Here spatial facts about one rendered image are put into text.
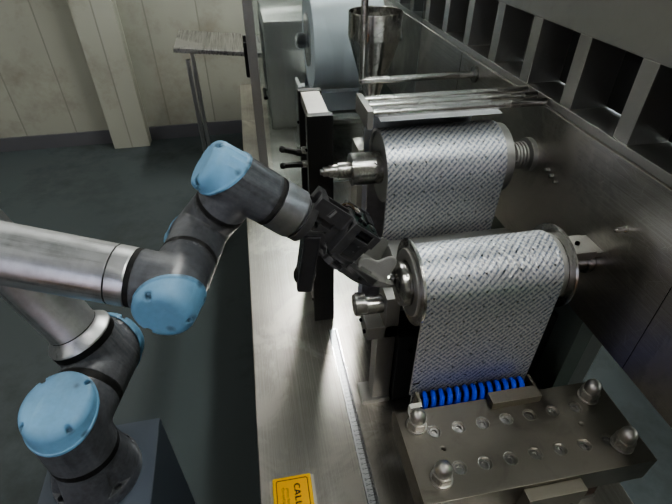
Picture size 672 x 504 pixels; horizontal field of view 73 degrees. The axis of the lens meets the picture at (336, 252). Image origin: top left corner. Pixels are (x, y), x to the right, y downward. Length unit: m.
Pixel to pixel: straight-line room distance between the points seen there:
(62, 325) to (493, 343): 0.74
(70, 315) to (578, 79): 0.96
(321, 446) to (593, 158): 0.73
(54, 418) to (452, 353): 0.65
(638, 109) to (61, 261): 0.81
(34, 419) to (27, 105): 4.06
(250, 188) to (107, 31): 3.70
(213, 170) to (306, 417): 0.60
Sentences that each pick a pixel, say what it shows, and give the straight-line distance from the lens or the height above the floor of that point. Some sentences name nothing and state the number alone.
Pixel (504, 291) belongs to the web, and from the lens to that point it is 0.78.
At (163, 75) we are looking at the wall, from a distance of 4.43.
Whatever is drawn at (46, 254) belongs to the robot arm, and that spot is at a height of 1.44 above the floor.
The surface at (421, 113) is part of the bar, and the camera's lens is 0.89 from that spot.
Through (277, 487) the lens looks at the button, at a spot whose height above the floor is 0.92.
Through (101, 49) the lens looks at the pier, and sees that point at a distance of 4.30.
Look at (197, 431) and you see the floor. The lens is 2.12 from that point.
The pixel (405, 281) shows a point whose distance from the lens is 0.73.
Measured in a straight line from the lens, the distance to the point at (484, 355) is 0.88.
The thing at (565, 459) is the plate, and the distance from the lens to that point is 0.90.
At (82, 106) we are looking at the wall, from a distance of 4.65.
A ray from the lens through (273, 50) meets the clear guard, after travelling 1.56.
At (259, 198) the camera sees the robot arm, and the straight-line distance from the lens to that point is 0.61.
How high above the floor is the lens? 1.76
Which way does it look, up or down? 38 degrees down
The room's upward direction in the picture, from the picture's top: straight up
